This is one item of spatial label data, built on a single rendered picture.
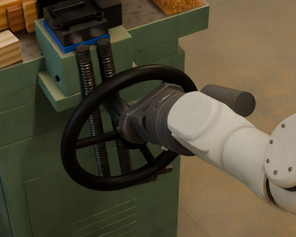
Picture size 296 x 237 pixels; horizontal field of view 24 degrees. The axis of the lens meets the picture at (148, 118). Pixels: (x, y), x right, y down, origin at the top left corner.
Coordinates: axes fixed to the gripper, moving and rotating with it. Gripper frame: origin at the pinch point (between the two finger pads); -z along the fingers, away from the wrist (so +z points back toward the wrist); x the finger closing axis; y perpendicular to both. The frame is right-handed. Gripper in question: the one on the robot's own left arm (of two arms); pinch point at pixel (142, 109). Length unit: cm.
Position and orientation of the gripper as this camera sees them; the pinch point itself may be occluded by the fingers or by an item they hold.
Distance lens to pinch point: 113.6
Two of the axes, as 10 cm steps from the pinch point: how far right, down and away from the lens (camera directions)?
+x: 7.7, -5.9, 2.5
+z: 4.1, 1.5, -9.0
